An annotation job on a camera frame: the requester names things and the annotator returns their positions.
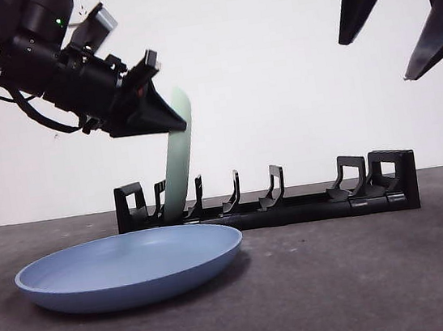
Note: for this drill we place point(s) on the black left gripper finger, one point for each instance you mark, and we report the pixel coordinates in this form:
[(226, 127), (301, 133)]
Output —
[(146, 122)]

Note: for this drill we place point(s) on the green plate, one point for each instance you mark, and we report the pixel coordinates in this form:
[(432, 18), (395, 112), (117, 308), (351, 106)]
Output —
[(180, 158)]

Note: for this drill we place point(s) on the blue plate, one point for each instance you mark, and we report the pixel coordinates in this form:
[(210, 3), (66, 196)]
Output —
[(130, 275)]

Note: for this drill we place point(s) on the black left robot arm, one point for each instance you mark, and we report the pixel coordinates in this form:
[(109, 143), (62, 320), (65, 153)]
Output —
[(49, 69)]

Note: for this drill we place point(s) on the black plate rack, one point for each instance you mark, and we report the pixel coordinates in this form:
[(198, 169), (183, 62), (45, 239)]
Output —
[(293, 215)]

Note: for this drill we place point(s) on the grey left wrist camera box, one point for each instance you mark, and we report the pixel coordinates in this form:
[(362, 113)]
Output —
[(102, 22)]

